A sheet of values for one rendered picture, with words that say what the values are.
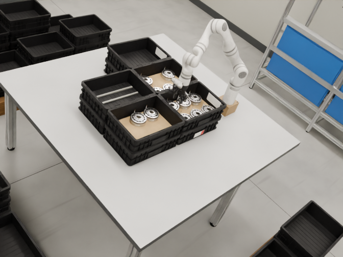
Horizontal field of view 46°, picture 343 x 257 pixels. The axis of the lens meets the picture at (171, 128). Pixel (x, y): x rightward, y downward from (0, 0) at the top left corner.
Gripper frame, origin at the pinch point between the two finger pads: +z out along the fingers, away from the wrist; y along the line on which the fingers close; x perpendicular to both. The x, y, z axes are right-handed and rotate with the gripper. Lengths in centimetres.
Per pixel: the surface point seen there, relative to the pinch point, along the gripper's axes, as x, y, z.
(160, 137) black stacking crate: 27.7, -19.0, 7.2
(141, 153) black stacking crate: 40.0, -18.8, 15.8
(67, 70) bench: 34, 80, 24
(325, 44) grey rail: -202, 9, 1
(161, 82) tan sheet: -12.4, 29.6, 10.9
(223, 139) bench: -28.3, -28.7, 23.8
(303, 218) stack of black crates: -49, -99, 45
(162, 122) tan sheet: 14.5, -5.4, 11.0
